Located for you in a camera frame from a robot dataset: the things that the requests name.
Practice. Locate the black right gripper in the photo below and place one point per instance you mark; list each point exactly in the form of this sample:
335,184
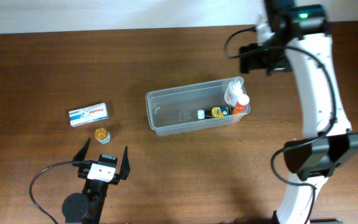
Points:
255,62

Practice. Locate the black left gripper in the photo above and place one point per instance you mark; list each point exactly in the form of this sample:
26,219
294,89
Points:
124,170

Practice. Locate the gold lid balm jar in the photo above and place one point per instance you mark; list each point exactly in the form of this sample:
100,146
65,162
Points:
102,135

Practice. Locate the white calamine lotion bottle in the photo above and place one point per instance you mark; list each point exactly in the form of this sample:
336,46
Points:
233,91

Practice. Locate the orange tube white cap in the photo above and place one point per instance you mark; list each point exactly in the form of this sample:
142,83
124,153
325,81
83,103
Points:
242,101

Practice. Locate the dark bottle white cap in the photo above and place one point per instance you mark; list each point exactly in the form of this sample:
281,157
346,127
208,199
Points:
214,112

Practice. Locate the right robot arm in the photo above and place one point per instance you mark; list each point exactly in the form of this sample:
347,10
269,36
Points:
297,39

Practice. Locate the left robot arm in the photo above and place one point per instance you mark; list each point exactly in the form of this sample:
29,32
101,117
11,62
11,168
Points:
87,206

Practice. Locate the clear plastic container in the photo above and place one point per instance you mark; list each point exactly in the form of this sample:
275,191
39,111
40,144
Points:
174,110

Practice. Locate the white blue Panadol box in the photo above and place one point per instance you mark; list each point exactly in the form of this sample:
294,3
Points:
88,114

